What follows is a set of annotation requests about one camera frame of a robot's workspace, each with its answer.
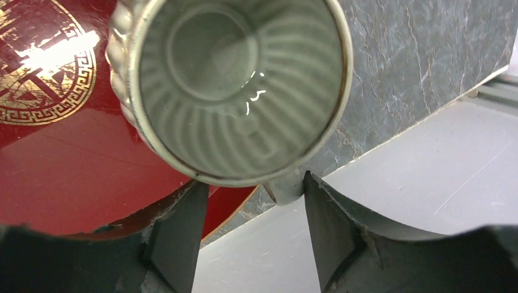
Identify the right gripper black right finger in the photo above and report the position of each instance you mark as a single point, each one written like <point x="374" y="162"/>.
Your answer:
<point x="359" y="250"/>

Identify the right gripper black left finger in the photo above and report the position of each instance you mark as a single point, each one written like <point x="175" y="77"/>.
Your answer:
<point x="159" y="242"/>

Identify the red round tray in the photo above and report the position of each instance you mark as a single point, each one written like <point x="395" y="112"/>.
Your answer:
<point x="70" y="161"/>

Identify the grey striped mug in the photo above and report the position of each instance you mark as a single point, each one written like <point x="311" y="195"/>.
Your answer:
<point x="232" y="93"/>

